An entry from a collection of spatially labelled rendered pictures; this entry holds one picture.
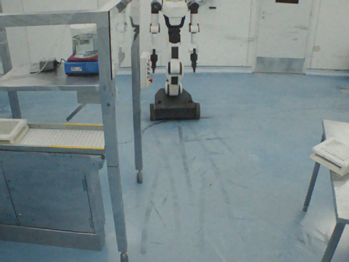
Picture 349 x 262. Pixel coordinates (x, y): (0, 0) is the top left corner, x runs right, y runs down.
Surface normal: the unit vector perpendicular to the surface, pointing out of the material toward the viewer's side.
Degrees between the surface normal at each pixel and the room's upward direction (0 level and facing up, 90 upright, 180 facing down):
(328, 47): 90
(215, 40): 90
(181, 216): 0
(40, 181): 90
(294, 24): 90
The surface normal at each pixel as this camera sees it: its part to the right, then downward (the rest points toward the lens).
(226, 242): 0.01, -0.86
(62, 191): -0.04, 0.51
